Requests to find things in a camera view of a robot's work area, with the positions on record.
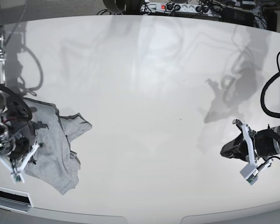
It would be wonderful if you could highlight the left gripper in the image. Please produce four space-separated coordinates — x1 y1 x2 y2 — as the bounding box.
220 119 274 162

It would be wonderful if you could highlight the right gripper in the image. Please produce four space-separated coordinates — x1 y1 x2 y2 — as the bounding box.
0 121 36 161

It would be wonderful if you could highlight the grey t-shirt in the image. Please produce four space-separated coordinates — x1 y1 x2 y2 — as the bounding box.
24 98 92 195

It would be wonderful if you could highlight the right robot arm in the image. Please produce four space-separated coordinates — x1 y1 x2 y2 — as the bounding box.
0 25 35 163

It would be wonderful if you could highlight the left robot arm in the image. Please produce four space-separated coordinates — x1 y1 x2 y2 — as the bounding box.
220 119 280 162

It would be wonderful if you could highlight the black box background right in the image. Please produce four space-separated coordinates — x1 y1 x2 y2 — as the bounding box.
220 7 254 27

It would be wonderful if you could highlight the white power strip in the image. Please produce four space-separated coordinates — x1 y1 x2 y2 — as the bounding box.
140 1 223 16

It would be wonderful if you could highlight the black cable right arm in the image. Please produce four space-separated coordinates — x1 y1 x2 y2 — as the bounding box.
0 84 33 122

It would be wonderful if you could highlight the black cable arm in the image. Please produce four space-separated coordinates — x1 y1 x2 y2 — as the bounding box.
0 84 33 122
260 44 280 119

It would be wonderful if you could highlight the white slotted bracket table edge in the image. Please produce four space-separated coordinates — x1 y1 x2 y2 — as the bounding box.
0 187 34 213

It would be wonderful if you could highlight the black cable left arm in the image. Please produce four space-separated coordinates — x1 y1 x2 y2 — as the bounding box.
260 44 280 119

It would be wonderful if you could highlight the black coiled cable bundle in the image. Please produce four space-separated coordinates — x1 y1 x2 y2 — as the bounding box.
102 0 140 15

